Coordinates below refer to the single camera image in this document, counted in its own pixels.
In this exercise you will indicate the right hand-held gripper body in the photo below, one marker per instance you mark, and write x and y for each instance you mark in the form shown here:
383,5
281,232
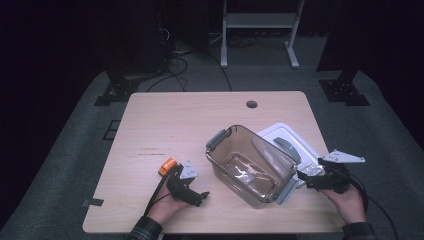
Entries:
333,178

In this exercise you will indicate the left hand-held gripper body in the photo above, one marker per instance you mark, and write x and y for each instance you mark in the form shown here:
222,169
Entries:
181,188

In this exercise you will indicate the orange toy truck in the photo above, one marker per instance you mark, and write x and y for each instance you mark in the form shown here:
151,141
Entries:
166,166

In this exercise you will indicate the clear brown storage box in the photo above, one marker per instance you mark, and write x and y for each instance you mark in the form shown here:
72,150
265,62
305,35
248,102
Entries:
233,160

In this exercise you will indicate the person's left hand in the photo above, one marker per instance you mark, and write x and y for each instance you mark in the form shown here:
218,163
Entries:
165,206

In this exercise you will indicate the person's right hand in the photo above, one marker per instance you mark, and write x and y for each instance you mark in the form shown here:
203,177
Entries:
348,205

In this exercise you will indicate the black stand with square base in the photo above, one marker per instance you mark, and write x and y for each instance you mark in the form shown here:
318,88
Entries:
343,90
116,91

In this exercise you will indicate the grey tape strip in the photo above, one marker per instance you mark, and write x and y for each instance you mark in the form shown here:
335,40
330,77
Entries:
93,202

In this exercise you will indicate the white metal stand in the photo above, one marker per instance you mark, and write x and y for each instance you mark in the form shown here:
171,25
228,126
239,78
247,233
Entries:
260,20

